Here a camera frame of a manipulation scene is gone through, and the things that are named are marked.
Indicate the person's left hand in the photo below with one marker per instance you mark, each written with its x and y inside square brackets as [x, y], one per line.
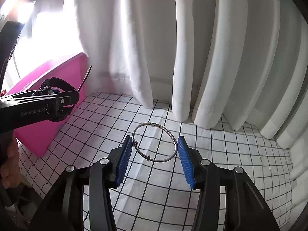
[10, 170]

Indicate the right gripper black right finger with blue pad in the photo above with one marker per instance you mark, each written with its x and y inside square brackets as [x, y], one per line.
[246, 209]

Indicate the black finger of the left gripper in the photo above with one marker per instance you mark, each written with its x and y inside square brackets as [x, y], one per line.
[56, 99]

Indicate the white curtain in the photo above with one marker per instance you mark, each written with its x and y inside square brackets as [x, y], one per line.
[244, 59]

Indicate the black leather watch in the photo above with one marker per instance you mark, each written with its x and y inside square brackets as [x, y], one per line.
[55, 85]

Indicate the pink plastic storage box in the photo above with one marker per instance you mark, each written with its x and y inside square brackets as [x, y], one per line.
[37, 137]

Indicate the white black grid bedsheet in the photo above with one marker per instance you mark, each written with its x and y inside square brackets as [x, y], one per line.
[155, 195]

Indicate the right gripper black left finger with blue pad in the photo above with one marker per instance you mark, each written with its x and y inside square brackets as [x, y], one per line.
[62, 207]

